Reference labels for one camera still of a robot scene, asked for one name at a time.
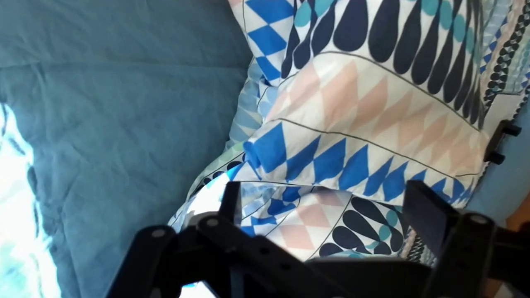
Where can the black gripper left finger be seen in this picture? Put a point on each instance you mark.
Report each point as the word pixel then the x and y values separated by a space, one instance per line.
pixel 210 258

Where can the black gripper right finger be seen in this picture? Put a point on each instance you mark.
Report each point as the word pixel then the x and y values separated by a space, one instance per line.
pixel 458 258

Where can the blue patterned blanket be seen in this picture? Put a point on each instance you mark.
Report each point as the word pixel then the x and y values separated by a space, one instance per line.
pixel 365 121

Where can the teal bed sheet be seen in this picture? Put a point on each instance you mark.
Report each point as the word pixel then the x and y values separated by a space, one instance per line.
pixel 127 121

